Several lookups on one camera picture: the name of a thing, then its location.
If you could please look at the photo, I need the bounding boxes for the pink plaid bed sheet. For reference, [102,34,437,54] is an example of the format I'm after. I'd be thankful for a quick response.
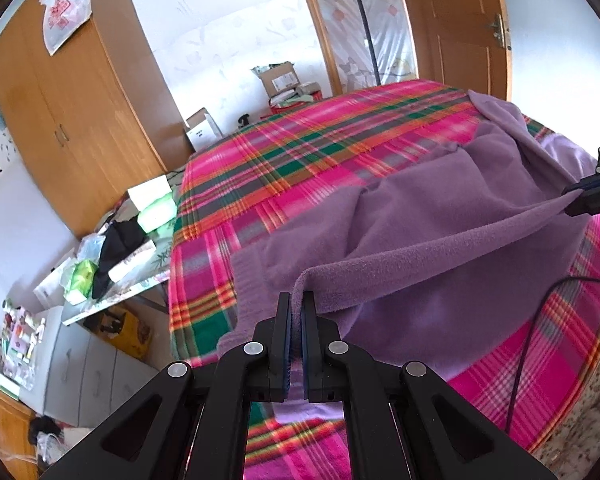
[167,79,600,480]

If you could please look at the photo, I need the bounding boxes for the white plastic bag red print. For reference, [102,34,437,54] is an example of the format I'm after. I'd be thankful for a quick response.
[40,0,93,56]

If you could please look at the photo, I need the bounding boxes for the yellow cardboard box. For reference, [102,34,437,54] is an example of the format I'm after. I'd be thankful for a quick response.
[97,305,153,358]

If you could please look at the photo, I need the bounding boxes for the clear plastic bag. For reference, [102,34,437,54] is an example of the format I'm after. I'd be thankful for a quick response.
[77,232,106,261]

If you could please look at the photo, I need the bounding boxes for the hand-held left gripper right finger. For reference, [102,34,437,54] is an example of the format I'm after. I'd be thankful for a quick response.
[300,290,558,480]

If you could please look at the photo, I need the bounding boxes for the printed plastic door curtain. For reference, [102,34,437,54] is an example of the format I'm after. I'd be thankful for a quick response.
[305,0,418,93]

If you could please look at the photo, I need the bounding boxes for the grey drawer cabinet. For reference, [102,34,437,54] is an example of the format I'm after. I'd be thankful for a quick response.
[17,305,153,428]

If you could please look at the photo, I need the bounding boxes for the glass top side table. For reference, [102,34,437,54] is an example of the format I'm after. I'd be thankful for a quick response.
[62,175,186,326]

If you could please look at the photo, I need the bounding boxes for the wooden furniture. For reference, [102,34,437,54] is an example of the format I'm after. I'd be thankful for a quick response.
[0,375,46,480]

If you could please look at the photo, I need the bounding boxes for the wooden door frame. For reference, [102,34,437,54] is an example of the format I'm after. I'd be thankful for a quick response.
[292,0,343,96]

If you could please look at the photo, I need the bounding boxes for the wooden wardrobe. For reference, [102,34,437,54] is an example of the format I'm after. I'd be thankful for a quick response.
[0,0,196,238]

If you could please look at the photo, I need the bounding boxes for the black garment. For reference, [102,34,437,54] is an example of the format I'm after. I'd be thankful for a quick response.
[91,220,148,300]

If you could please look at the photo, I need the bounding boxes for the white cardboard box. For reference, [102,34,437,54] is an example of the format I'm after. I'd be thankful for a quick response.
[185,108,224,152]

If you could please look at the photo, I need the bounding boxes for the purple fleece pants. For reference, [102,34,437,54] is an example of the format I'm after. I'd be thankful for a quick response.
[217,89,600,423]

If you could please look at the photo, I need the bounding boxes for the metal door lock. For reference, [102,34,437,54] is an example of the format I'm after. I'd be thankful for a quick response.
[485,12,512,51]

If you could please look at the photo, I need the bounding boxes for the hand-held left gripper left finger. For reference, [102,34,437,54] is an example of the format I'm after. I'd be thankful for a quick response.
[39,291,293,480]

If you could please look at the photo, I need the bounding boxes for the brown cardboard box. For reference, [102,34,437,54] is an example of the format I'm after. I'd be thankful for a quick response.
[252,61,301,98]

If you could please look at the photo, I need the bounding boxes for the group of small bottles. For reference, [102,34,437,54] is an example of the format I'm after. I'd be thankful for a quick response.
[0,300,48,391]

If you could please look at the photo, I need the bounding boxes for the wooden door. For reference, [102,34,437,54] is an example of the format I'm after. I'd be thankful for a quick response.
[395,0,513,103]

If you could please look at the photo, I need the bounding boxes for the person's floral jacket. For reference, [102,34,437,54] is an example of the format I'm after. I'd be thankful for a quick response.
[535,365,600,480]

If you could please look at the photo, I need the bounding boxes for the black curtain strip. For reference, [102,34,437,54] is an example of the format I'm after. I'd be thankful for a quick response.
[347,0,383,83]

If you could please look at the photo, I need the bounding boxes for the green tissue packet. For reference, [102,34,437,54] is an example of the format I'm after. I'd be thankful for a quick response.
[65,259,98,306]

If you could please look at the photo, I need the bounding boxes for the green and white carton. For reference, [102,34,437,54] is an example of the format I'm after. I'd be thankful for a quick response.
[137,200,176,233]

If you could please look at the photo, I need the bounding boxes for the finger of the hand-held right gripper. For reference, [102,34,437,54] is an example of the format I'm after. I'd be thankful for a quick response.
[564,192,600,222]
[562,174,600,196]

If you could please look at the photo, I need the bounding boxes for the black cable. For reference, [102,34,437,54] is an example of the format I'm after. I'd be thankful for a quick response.
[505,276,600,436]

